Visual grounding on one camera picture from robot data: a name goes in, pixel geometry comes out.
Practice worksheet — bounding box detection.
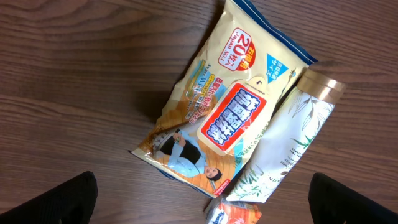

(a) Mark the small orange box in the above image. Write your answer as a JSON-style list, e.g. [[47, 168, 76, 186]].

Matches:
[[204, 196, 262, 224]]

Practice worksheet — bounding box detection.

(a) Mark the white floral tube gold cap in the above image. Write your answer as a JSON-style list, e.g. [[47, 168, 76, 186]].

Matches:
[[226, 69, 346, 203]]

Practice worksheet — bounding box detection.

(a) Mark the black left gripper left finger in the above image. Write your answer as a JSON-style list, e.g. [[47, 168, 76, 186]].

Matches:
[[1, 171, 98, 224]]

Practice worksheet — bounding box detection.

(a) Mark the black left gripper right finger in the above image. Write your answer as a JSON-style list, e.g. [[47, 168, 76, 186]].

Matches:
[[308, 172, 397, 224]]

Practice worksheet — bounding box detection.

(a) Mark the yellow snack bag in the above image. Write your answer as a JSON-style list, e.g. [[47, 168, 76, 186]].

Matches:
[[132, 0, 315, 198]]

